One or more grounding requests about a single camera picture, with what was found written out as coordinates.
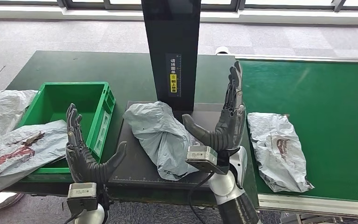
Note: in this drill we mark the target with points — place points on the dark green table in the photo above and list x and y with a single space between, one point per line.
105 68

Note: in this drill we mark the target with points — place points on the green plastic crate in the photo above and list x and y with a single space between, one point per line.
83 99

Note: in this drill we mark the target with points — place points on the green conveyor belt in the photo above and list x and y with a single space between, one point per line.
321 92

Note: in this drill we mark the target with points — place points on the white window sill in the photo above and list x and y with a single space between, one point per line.
259 17

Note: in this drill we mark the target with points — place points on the white conveyor roller end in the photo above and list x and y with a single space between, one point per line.
221 50

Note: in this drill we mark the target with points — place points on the black inbound scanner machine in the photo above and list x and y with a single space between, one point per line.
172 40

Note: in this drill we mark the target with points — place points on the grey parcel bag red print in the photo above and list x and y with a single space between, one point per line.
18 154
277 154
160 139

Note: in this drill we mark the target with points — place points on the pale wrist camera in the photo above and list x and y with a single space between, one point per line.
81 194
202 157

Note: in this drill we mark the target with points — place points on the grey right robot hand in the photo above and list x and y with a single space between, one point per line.
228 130

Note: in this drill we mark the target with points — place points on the aluminium conveyor frame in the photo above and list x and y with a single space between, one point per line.
321 208

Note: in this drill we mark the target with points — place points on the crumpled grey parcel bag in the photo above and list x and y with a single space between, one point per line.
0 108

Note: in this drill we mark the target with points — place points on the round chrome base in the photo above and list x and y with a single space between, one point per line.
0 200

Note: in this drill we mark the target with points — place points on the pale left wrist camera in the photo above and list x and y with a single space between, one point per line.
81 194

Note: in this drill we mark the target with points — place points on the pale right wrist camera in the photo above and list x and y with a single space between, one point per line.
202 157

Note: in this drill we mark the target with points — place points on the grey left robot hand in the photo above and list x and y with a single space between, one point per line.
83 167

